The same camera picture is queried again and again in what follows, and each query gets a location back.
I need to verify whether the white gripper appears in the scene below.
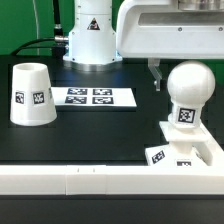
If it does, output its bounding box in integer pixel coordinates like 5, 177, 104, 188
116, 0, 224, 91

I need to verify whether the white lamp bulb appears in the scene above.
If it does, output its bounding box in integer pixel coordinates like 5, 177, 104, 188
167, 61, 215, 129

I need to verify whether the white lamp base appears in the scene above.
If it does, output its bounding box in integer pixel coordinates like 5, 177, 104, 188
145, 121, 208, 168

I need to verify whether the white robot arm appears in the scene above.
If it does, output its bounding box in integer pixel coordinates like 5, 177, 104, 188
63, 0, 224, 86

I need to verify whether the white lamp shade cone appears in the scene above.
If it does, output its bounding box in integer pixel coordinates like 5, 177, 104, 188
10, 63, 57, 126

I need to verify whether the white marker sheet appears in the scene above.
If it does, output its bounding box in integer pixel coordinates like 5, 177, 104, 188
52, 87, 137, 108

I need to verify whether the white L-shaped fence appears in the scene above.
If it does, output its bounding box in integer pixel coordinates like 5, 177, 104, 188
0, 126, 224, 195

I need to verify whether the black cable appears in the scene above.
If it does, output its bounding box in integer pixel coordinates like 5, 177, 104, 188
10, 0, 70, 57

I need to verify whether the white thin cable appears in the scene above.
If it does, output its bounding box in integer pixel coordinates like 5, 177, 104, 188
32, 0, 41, 56

